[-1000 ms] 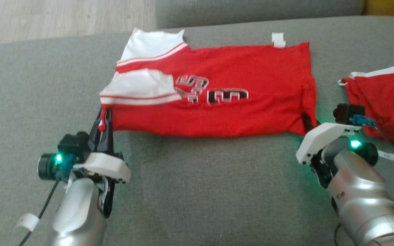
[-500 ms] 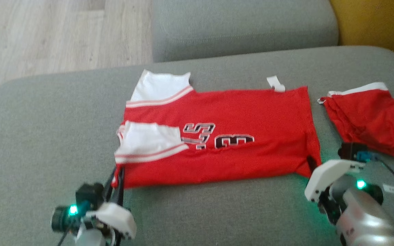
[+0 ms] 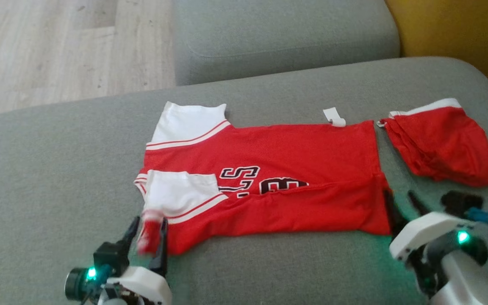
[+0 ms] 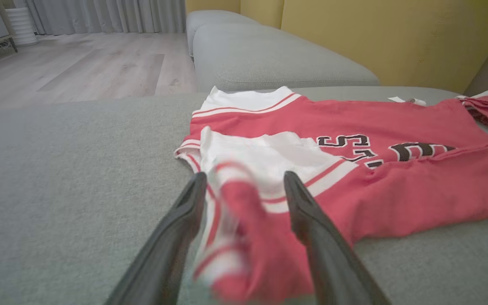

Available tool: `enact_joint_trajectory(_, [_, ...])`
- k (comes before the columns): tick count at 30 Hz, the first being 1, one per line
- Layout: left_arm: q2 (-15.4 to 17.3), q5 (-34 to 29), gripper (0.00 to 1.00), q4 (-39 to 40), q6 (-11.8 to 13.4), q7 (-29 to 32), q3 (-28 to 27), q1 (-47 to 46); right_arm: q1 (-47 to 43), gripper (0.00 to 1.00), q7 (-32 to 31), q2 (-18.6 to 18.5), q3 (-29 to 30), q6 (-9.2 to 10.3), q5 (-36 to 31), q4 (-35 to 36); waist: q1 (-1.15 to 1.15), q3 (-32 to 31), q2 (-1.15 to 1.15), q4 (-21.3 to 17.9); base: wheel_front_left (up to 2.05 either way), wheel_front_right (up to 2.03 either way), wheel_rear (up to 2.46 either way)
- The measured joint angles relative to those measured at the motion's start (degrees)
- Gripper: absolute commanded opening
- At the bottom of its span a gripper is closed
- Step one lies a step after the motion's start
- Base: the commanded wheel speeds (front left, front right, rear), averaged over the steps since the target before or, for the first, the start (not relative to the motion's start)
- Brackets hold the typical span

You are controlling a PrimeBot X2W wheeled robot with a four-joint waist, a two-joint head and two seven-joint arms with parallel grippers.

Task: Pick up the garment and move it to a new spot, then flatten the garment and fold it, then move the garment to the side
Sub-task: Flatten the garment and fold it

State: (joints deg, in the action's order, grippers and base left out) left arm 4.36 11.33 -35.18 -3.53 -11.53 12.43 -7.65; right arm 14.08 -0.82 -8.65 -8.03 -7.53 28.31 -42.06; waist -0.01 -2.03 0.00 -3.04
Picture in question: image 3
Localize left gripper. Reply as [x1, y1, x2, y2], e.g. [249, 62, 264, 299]
[113, 217, 172, 305]

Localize red jersey white sleeves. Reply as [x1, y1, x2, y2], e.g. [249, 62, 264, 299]
[134, 101, 393, 257]

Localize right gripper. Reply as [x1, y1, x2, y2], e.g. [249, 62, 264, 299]
[383, 191, 465, 295]

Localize large yellow sofa back cushion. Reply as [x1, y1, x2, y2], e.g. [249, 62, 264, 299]
[386, 0, 488, 85]

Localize red shorts white stripe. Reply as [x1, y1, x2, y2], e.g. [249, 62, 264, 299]
[377, 98, 488, 188]

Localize white curled label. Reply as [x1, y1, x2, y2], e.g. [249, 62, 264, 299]
[323, 107, 347, 128]

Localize large grey sofa seat cushion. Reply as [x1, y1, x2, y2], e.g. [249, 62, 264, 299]
[172, 0, 401, 86]

